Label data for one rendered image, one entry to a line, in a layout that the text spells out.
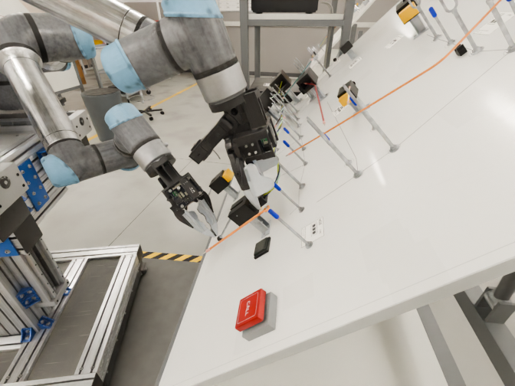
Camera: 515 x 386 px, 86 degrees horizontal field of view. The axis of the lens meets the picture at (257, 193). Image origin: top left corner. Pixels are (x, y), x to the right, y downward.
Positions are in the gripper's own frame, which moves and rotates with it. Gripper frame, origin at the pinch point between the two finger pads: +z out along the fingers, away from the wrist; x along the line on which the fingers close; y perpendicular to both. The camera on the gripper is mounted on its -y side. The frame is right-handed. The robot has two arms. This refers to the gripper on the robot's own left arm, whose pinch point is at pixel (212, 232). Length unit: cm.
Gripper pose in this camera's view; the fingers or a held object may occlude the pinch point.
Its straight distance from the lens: 67.5
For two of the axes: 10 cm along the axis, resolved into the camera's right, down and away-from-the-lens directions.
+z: 6.1, 7.9, 0.3
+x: 7.6, -6.0, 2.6
